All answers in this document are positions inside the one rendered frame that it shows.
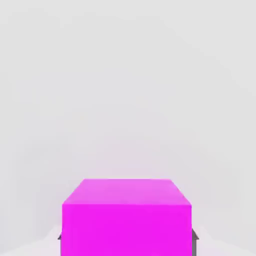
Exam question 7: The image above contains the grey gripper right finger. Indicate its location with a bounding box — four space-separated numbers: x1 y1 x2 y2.
191 225 253 256

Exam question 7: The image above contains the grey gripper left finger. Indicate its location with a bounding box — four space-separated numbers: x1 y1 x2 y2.
3 225 63 256

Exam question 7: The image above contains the small magenta cube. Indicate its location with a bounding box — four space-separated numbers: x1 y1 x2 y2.
61 178 193 256

